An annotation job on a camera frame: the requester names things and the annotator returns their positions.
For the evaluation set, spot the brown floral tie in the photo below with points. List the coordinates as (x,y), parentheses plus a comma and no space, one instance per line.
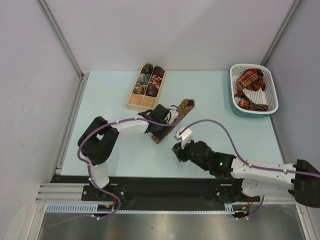
(184,108)

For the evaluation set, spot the red plaid tie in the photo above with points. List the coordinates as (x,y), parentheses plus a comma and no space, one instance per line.
(242,83)

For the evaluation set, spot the rolled colourful patterned tie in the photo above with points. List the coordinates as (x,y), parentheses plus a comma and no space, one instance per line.
(156,80)

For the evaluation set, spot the wooden compartment box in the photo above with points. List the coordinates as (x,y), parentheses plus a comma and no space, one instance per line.
(141,103)

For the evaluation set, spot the white teal plastic basket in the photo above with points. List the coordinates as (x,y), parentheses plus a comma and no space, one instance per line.
(267,97)

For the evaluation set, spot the rolled camouflage tie top left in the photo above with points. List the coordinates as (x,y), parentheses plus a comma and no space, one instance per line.
(147,69)

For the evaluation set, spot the rolled blue grey tie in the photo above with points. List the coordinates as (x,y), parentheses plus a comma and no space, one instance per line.
(143,78)

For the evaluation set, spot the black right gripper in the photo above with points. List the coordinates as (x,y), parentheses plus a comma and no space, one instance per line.
(180,153)

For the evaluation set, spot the rolled dark red tie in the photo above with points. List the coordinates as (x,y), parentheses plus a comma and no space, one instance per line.
(158,71)

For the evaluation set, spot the left aluminium corner post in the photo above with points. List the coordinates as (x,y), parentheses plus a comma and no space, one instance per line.
(54,25)

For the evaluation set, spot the left aluminium side rail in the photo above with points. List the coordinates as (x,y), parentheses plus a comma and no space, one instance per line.
(70,124)

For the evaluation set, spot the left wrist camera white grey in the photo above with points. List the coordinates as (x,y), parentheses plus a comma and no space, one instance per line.
(174,113)

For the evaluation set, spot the aluminium corner post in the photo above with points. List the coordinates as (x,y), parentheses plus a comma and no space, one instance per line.
(281,31)
(54,25)

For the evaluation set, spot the rolled dark purple tie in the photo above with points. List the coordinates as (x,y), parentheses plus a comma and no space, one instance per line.
(152,90)

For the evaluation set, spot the white slotted cable duct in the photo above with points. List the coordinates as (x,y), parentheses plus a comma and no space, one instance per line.
(104,208)

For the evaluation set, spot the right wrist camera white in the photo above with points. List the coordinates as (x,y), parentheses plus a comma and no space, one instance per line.
(184,135)

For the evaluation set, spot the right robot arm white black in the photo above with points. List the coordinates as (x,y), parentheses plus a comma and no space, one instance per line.
(301,180)

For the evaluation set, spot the aluminium front rail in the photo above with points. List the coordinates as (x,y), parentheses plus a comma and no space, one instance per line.
(72,193)

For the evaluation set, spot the rolled green camouflage tie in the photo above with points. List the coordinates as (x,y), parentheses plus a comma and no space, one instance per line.
(139,89)

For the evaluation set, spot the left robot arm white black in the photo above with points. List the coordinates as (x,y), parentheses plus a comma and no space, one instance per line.
(97,142)

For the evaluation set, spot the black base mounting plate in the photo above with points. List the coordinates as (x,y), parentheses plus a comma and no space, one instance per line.
(171,194)

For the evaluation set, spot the red navy striped tie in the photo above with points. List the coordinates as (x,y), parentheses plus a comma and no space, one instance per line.
(258,84)

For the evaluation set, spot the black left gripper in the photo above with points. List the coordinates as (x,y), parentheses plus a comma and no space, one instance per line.
(161,134)

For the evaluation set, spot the right aluminium corner post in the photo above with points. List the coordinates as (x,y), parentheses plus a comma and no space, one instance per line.
(281,31)

